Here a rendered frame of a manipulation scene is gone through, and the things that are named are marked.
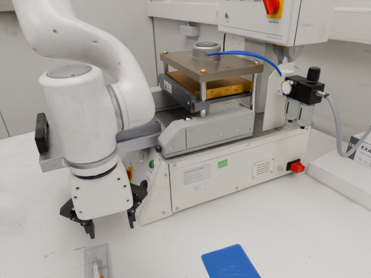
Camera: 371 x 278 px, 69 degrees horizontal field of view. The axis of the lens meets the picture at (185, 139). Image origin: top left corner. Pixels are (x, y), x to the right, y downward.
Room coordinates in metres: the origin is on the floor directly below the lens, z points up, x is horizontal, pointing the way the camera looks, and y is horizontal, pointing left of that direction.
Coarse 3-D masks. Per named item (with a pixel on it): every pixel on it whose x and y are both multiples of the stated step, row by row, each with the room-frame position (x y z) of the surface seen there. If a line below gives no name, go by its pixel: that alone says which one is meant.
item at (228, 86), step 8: (168, 72) 0.81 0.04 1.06; (176, 72) 0.81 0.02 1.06; (176, 80) 0.74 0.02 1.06; (184, 80) 0.73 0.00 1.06; (192, 80) 0.72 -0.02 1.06; (216, 80) 0.72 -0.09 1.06; (224, 80) 0.71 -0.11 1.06; (232, 80) 0.71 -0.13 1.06; (240, 80) 0.71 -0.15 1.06; (248, 80) 0.71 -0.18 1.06; (192, 88) 0.65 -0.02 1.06; (208, 88) 0.65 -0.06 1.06; (216, 88) 0.65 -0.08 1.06; (224, 88) 0.66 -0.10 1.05; (232, 88) 0.67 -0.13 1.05; (240, 88) 0.68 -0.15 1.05; (248, 88) 0.69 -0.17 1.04; (208, 96) 0.64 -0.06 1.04; (216, 96) 0.65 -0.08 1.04; (224, 96) 0.66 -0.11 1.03; (232, 96) 0.67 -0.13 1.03; (240, 96) 0.68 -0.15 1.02; (248, 96) 0.69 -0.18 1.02
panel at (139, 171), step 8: (128, 152) 0.72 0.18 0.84; (136, 152) 0.67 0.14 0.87; (152, 152) 0.59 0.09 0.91; (128, 160) 0.70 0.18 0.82; (136, 160) 0.65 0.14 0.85; (152, 160) 0.56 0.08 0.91; (160, 160) 0.54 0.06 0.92; (128, 168) 0.67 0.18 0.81; (136, 168) 0.63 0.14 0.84; (144, 168) 0.59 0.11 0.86; (152, 168) 0.55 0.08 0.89; (136, 176) 0.61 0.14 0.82; (144, 176) 0.57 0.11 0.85; (152, 176) 0.54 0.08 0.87; (136, 184) 0.59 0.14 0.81; (144, 200) 0.52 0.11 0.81; (136, 208) 0.54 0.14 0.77; (136, 216) 0.52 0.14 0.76
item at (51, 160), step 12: (48, 132) 0.61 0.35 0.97; (48, 144) 0.55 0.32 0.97; (120, 144) 0.54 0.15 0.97; (132, 144) 0.55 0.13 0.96; (144, 144) 0.56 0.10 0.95; (156, 144) 0.58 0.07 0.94; (48, 156) 0.49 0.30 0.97; (60, 156) 0.49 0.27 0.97; (48, 168) 0.48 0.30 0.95; (60, 168) 0.49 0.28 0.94
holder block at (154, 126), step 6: (156, 120) 0.61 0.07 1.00; (138, 126) 0.57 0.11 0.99; (144, 126) 0.58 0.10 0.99; (150, 126) 0.58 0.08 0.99; (156, 126) 0.59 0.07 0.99; (120, 132) 0.55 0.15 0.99; (126, 132) 0.56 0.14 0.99; (132, 132) 0.56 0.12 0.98; (138, 132) 0.57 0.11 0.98; (144, 132) 0.57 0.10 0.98; (150, 132) 0.58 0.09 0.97; (156, 132) 0.59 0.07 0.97; (120, 138) 0.55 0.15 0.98; (126, 138) 0.56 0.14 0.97
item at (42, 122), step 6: (42, 114) 0.63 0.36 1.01; (36, 120) 0.60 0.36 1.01; (42, 120) 0.59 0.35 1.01; (36, 126) 0.56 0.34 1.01; (42, 126) 0.56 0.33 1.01; (48, 126) 0.64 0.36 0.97; (36, 132) 0.53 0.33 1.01; (42, 132) 0.53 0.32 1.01; (36, 138) 0.51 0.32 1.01; (42, 138) 0.51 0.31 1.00; (36, 144) 0.51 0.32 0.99; (42, 144) 0.51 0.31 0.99; (42, 150) 0.51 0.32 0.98; (48, 150) 0.51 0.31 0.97
